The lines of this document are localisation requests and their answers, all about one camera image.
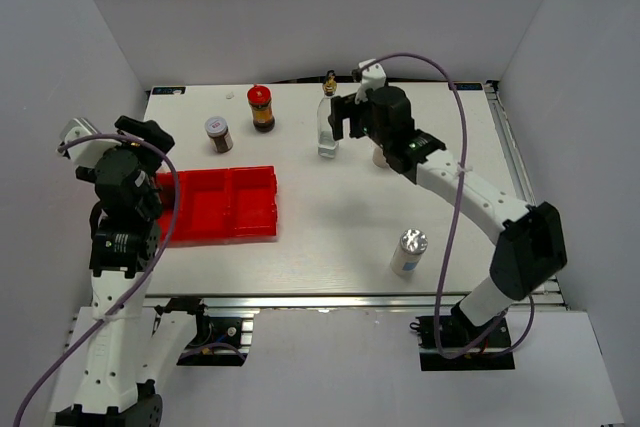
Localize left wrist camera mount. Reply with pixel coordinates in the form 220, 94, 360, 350
57, 117, 105, 168

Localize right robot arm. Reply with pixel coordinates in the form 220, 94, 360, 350
328, 86, 567, 346

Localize red-capped brown sauce bottle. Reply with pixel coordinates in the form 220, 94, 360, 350
247, 84, 275, 133

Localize red plastic organizer tray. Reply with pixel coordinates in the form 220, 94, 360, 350
169, 166, 278, 247

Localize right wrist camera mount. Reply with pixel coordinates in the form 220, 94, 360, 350
352, 59, 387, 104

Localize white shaker with metal lid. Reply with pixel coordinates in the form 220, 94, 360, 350
390, 228, 428, 276

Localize clear glass oil bottle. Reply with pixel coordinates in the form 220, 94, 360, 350
317, 70, 339, 159

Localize clear jar with metal lid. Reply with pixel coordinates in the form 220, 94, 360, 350
372, 146, 390, 169

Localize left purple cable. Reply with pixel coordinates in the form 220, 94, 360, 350
12, 131, 249, 427

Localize aluminium table rail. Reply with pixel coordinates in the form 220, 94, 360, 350
484, 80, 567, 295

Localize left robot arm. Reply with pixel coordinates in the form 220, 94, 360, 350
54, 116, 212, 426

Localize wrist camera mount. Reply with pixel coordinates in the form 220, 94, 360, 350
352, 59, 387, 104
57, 117, 105, 168

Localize small dark spice jar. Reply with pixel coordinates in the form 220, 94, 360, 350
205, 116, 233, 154

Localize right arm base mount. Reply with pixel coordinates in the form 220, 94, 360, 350
409, 311, 516, 373

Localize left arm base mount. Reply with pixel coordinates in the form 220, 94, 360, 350
177, 310, 254, 367

